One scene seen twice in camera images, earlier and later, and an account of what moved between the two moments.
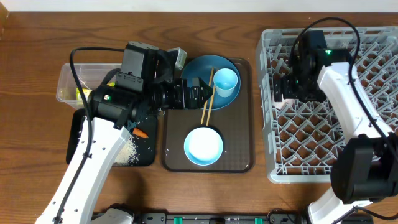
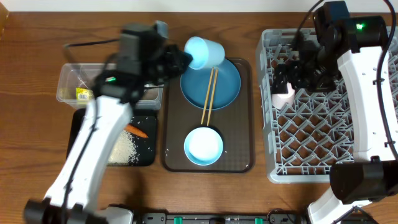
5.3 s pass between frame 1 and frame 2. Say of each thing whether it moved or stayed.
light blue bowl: stayed
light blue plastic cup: moved
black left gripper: moved
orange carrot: stayed
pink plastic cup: stayed
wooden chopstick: stayed
